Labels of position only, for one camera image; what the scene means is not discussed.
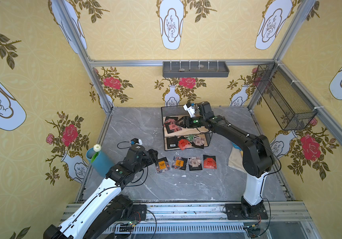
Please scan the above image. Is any pink label tea bag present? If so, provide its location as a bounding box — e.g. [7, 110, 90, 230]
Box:
[165, 122, 182, 134]

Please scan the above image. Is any earl grey red tea bag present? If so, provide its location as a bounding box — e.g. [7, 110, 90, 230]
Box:
[164, 117, 178, 124]

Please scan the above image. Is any floral tea bag shelf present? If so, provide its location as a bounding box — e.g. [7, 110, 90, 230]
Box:
[192, 135, 205, 148]

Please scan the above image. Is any orange label tea bag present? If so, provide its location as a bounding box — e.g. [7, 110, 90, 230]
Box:
[172, 156, 188, 170]

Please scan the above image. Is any beige floral tea bag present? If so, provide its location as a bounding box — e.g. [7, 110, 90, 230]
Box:
[188, 157, 203, 171]

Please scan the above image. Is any red black tea bag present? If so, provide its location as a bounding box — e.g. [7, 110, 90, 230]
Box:
[203, 155, 217, 169]

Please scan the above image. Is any red tea bag shelf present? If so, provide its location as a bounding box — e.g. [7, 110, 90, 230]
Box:
[178, 139, 192, 150]

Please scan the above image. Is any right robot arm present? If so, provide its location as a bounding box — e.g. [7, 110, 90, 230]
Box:
[177, 102, 275, 207]

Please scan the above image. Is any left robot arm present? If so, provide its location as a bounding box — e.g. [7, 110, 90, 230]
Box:
[43, 144, 158, 239]

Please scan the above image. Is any green tea bag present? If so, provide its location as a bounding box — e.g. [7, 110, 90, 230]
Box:
[186, 134, 196, 142]

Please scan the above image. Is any large black barcode packet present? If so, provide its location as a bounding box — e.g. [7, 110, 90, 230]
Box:
[166, 136, 179, 150]

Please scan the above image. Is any teal vase with flower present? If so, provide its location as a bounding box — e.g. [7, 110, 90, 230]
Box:
[86, 144, 115, 177]

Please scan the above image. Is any blue yellow garden fork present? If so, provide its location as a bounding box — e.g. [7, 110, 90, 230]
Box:
[233, 143, 242, 151]

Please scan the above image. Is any white work glove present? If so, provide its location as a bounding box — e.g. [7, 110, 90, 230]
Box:
[228, 147, 246, 173]

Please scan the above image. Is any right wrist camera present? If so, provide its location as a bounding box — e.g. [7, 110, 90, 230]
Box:
[183, 103, 196, 118]

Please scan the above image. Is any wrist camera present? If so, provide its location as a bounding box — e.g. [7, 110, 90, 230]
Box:
[183, 103, 196, 118]
[130, 138, 143, 145]

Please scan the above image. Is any black wire mesh shelf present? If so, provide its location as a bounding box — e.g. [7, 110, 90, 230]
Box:
[161, 103, 212, 151]

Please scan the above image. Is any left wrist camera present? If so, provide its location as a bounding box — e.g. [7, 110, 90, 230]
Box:
[130, 138, 143, 145]

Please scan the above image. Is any grey wall tray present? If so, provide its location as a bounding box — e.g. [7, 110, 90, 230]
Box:
[162, 60, 230, 78]

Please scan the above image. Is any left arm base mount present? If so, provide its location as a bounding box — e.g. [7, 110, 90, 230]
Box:
[118, 204, 147, 222]

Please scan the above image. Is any black wall mesh basket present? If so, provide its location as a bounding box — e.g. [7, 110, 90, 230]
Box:
[254, 63, 317, 131]

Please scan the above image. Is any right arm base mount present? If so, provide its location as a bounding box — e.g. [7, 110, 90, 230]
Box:
[224, 202, 269, 220]

